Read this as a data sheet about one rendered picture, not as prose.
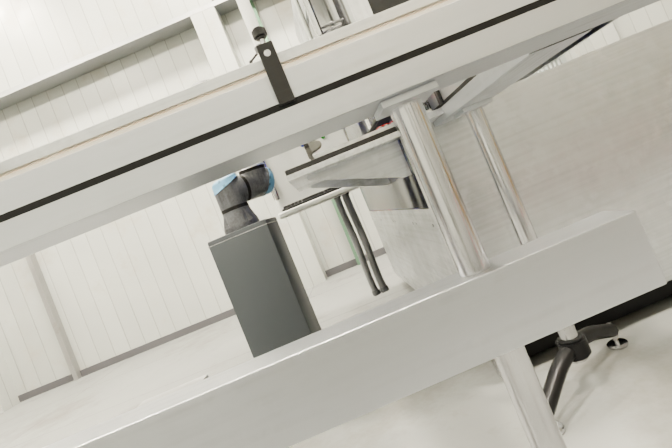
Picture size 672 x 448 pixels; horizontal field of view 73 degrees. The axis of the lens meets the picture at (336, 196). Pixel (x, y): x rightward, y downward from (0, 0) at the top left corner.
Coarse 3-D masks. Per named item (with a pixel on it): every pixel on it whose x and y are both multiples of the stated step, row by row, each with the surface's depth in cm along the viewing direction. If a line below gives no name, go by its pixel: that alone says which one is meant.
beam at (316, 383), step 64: (512, 256) 70; (576, 256) 68; (640, 256) 68; (384, 320) 66; (448, 320) 67; (512, 320) 67; (576, 320) 67; (192, 384) 73; (256, 384) 66; (320, 384) 66; (384, 384) 66
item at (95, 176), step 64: (448, 0) 75; (512, 0) 67; (576, 0) 67; (640, 0) 72; (256, 64) 68; (320, 64) 65; (384, 64) 66; (448, 64) 66; (128, 128) 73; (192, 128) 65; (256, 128) 65; (320, 128) 69; (0, 192) 64; (64, 192) 64; (128, 192) 64; (0, 256) 66
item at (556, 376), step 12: (600, 324) 139; (612, 324) 140; (588, 336) 130; (600, 336) 134; (612, 336) 138; (564, 348) 125; (576, 348) 124; (588, 348) 125; (612, 348) 139; (564, 360) 121; (576, 360) 124; (552, 372) 120; (564, 372) 119; (552, 384) 117; (552, 396) 115; (552, 408) 113
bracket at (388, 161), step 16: (352, 160) 158; (368, 160) 158; (384, 160) 158; (400, 160) 158; (320, 176) 157; (336, 176) 157; (352, 176) 158; (368, 176) 158; (384, 176) 158; (400, 176) 158
